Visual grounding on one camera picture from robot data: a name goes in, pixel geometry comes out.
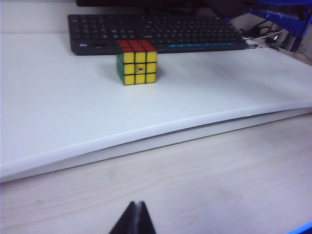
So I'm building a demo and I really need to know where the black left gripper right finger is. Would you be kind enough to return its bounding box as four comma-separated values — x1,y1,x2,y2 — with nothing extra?
136,200,157,234

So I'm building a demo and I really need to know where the black computer keyboard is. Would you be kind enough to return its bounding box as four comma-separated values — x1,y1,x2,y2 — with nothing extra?
67,14,248,56

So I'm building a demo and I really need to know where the white raised desk board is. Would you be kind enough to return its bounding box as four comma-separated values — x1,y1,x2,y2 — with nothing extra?
0,33,312,183

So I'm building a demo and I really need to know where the thick black cable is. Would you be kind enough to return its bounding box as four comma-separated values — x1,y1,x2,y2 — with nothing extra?
240,19,293,48

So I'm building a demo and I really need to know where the white cable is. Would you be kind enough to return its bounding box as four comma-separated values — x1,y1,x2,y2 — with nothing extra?
243,29,286,41

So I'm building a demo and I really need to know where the Rubik's cube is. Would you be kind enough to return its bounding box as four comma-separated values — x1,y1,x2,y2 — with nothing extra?
116,39,158,86

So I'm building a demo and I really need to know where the blue base edge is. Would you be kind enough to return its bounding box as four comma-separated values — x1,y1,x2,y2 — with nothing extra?
287,218,312,234

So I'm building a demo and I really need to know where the black computer monitor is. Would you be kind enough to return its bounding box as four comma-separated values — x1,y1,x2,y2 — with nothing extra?
75,0,254,18

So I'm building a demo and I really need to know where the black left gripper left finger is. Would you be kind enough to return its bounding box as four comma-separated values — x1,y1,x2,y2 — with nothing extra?
108,201,137,234

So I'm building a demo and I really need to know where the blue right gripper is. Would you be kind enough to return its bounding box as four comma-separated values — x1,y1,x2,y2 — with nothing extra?
245,0,312,52

